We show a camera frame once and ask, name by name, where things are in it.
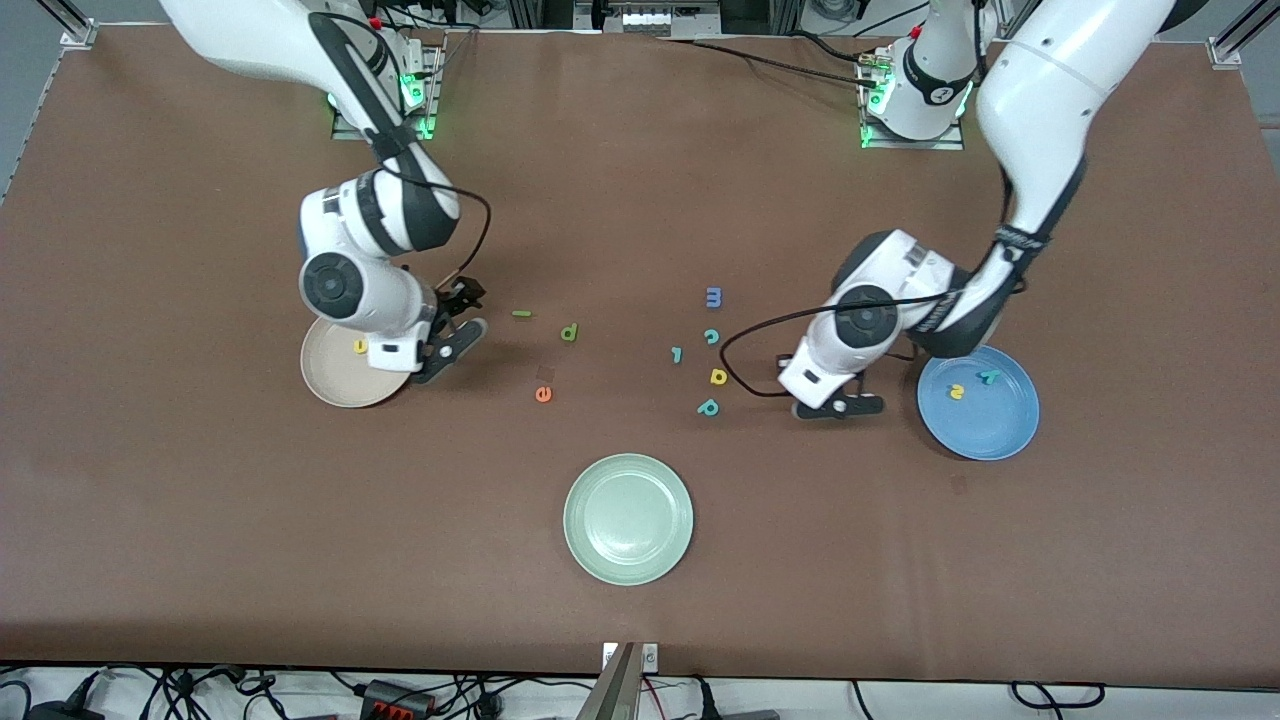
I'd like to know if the blue plate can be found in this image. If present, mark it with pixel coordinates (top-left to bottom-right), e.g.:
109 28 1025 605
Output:
916 345 1041 462

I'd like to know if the beige brown plate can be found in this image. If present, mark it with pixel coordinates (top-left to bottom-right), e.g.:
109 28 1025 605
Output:
300 318 413 409

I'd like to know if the pale green plate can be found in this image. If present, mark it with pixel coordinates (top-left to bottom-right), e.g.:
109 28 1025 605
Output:
563 453 695 587

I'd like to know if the silver connector box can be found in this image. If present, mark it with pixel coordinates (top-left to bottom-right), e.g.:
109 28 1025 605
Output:
575 0 723 39

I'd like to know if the grey metal profile bar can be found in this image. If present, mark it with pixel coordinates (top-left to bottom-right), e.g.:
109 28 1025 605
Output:
575 643 641 720

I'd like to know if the black orange power strip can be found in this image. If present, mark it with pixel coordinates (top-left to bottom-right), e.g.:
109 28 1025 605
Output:
358 678 437 717

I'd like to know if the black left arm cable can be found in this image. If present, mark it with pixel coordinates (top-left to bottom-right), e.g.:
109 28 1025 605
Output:
720 290 1011 399

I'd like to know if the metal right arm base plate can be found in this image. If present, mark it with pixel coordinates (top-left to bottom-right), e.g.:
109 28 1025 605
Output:
330 40 443 141

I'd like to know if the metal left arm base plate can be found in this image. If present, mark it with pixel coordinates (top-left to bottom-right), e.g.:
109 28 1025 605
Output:
860 45 966 151

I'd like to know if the short black table cable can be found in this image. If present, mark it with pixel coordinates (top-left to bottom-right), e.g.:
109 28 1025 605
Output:
790 30 881 66

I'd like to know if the long black table cable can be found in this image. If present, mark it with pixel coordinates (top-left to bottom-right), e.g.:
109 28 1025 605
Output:
660 36 883 89

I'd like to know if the looped black floor cable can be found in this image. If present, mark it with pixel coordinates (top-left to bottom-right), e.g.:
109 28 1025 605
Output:
1008 681 1107 710

